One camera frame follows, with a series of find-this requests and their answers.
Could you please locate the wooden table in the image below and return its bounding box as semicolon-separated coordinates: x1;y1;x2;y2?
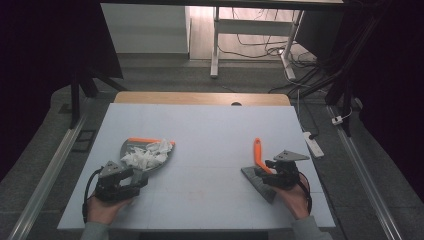
114;91;292;107

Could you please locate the person's right hand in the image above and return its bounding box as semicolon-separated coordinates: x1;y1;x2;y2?
274;178;312;220

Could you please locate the grey dustpan with orange edge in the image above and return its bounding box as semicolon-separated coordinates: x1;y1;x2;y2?
119;137;176;186

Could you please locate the white power strip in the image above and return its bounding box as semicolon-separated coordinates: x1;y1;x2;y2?
302;131;325;158

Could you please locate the dark curtain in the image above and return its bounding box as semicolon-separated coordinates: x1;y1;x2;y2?
333;0;424;194
0;0;124;181

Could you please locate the pile of white paper scraps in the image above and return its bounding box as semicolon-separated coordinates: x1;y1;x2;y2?
120;139;174;172

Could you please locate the pale foam board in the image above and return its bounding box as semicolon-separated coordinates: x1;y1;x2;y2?
57;102;336;232

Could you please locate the black metal stand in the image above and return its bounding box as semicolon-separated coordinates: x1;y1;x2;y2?
289;13;379;138

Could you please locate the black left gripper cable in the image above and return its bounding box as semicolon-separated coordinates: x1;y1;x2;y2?
81;168;103;224

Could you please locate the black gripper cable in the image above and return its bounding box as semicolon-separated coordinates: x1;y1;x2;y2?
298;171;314;214
81;168;103;224

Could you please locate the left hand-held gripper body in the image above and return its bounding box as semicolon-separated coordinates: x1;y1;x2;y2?
94;160;124;203

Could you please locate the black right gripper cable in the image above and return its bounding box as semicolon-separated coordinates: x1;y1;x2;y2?
298;171;314;214

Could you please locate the orange-handled grey brush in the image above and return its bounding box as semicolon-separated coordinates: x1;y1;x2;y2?
240;137;278;204

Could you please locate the aluminium rail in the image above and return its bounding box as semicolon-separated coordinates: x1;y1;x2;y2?
327;105;404;240
7;112;90;240

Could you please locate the white metal desk frame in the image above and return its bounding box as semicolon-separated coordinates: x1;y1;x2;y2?
209;6;305;81

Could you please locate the black tripod stand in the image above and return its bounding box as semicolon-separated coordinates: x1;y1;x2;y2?
68;64;128;130

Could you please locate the white cabinet panel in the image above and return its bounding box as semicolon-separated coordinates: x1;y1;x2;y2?
100;3;192;55

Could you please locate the tangle of black floor cables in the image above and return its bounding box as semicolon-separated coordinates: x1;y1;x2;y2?
218;8;321;69

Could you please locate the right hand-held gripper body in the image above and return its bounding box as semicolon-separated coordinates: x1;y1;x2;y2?
271;149;311;190

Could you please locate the person's left hand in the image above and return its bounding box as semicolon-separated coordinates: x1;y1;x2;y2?
85;194;131;223

